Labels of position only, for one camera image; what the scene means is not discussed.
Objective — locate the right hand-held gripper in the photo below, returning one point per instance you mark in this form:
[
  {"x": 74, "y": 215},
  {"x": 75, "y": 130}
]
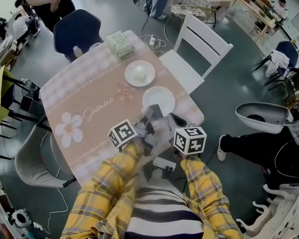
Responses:
[{"x": 190, "y": 140}]

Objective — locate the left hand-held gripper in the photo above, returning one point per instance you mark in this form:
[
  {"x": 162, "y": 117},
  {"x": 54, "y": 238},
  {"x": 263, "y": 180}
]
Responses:
[{"x": 122, "y": 134}]

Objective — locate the person's right forearm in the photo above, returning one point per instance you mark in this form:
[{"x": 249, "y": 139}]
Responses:
[{"x": 203, "y": 185}]

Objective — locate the person's left forearm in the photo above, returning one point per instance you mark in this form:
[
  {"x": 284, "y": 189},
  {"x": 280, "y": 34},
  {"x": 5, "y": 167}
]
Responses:
[{"x": 107, "y": 179}]

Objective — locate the pink checked tablecloth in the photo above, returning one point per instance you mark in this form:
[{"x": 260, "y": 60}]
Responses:
[{"x": 91, "y": 101}]

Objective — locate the person's light trouser leg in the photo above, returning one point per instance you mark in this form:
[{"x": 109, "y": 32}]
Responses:
[{"x": 159, "y": 179}]

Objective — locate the white wooden chair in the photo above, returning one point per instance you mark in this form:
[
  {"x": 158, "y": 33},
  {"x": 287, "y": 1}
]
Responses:
[{"x": 191, "y": 61}]

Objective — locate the pale green tissue pack bundle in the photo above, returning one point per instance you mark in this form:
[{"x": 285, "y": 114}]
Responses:
[{"x": 120, "y": 44}]

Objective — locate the clear water bottle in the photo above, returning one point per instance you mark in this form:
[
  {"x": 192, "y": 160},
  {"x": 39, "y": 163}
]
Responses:
[{"x": 77, "y": 52}]

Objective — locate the grey white oval shell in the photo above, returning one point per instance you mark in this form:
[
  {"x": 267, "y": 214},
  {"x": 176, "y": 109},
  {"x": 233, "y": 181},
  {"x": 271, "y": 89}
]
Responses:
[{"x": 276, "y": 113}]

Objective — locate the person's striped shirt torso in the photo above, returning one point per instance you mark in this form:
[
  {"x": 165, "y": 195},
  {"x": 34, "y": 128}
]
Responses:
[{"x": 160, "y": 216}]

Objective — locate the navy blue chair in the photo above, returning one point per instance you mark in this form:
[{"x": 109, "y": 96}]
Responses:
[
  {"x": 288, "y": 50},
  {"x": 76, "y": 31}
]

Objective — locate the white garment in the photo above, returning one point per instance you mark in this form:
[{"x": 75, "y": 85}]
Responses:
[{"x": 278, "y": 62}]

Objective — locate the black tablet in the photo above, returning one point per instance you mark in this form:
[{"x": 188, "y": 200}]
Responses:
[{"x": 31, "y": 103}]

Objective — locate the grey shell chair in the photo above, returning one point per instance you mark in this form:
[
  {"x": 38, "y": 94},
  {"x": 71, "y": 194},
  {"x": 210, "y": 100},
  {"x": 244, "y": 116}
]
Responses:
[{"x": 36, "y": 158}]

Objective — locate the black round-back chair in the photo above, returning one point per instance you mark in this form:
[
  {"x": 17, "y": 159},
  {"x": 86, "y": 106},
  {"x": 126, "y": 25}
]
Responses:
[{"x": 297, "y": 83}]

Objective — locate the light wooden table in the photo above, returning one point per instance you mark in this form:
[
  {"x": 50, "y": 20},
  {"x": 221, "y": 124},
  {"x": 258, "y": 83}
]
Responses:
[{"x": 253, "y": 12}]

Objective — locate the white ornate furniture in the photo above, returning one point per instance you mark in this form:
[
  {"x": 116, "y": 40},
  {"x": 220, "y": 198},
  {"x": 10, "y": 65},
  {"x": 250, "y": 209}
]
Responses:
[{"x": 283, "y": 221}]

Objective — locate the white round device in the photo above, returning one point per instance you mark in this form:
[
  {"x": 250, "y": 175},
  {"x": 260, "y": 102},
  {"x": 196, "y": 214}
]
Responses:
[{"x": 21, "y": 218}]

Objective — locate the black metal chair frame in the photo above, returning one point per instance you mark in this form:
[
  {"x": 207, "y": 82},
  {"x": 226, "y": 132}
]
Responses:
[{"x": 9, "y": 105}]

